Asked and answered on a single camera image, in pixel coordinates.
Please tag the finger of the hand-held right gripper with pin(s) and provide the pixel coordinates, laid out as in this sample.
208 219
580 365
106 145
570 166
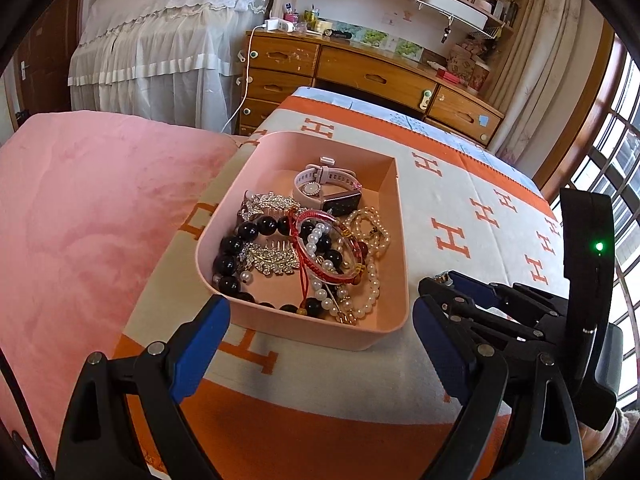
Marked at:
460 280
475 317

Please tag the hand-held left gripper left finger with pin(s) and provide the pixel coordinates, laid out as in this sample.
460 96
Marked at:
200 345

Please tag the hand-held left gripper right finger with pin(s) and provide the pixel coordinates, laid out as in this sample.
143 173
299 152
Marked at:
440 350

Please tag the small metal earring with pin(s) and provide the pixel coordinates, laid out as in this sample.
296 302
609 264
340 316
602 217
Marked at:
442 278

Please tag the pink plastic tray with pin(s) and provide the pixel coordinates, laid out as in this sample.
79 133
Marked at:
250 150

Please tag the person's right forearm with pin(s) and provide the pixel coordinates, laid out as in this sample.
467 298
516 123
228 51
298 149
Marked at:
620 430

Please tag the orange patterned cream blanket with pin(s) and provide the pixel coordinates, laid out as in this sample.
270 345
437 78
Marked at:
450 185

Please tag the silver leaf hair comb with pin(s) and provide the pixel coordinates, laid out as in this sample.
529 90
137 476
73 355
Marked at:
272 202
270 257

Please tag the pink plush blanket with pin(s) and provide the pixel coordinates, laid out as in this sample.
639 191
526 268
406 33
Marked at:
100 210

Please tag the wooden framed window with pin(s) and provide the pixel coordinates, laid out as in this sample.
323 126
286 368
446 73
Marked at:
620 110

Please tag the cream green drawer lock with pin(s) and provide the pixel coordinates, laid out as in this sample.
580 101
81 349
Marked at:
426 101

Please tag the small red box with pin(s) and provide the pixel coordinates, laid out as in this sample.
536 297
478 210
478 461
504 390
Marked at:
448 76

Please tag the floral paper cup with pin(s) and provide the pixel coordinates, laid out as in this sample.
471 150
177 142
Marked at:
480 76

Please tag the floral gift box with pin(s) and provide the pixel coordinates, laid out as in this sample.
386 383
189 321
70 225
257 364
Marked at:
462 62

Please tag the beige floral curtain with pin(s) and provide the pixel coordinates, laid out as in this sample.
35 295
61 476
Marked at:
550 60

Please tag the wooden desk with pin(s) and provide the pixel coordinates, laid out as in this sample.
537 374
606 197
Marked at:
375 67

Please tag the green picture card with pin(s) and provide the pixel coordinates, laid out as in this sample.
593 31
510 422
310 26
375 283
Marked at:
375 36
409 46

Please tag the hanging keys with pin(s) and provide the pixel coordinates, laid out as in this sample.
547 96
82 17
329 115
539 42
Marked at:
445 34

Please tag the black flashlight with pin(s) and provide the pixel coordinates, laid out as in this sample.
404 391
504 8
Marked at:
339 35

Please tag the cluster of small bottles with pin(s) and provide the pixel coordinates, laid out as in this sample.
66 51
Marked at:
310 16

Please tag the white charger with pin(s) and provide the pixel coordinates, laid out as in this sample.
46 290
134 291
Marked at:
280 25

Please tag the white lace furniture cover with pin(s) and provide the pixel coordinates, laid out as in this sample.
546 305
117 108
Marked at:
150 35

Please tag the dark wooden door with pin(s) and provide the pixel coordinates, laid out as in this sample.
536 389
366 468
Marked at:
45 60

